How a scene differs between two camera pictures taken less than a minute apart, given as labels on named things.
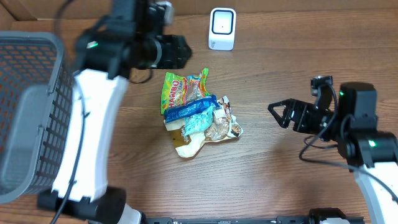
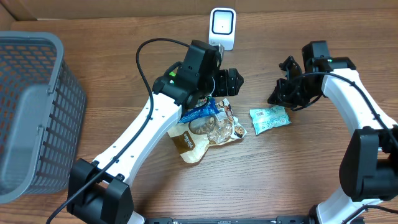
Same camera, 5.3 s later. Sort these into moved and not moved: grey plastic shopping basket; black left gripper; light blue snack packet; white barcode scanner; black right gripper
Moved: light blue snack packet; black left gripper; black right gripper
Not moved: white barcode scanner; grey plastic shopping basket
